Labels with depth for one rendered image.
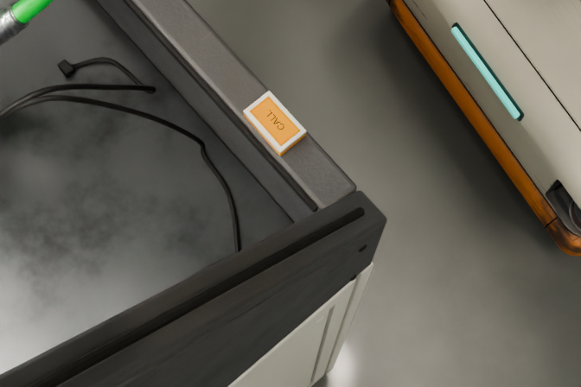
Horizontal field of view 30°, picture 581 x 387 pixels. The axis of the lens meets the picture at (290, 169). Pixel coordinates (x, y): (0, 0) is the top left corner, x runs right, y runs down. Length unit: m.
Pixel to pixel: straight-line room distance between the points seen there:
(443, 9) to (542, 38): 0.17
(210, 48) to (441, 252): 1.01
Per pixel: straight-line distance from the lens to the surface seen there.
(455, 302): 1.90
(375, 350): 1.87
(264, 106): 0.94
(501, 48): 1.75
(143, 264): 1.04
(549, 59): 1.76
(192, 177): 1.06
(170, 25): 0.99
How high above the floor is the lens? 1.84
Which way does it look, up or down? 72 degrees down
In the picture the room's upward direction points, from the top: 3 degrees clockwise
